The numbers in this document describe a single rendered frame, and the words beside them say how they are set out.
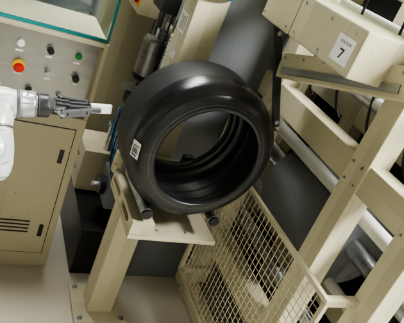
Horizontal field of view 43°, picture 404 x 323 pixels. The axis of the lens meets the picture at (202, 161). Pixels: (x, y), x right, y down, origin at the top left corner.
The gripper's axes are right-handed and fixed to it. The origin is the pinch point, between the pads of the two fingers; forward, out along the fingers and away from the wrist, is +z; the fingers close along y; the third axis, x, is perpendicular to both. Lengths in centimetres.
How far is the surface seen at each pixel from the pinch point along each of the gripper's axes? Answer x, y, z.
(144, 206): 34.2, -9.0, 18.7
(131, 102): 0.5, 7.4, 11.9
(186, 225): 49, -3, 40
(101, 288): 110, 24, 17
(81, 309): 125, 25, 9
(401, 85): -35, -43, 76
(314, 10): -43, -6, 63
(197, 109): -7.6, -11.3, 29.1
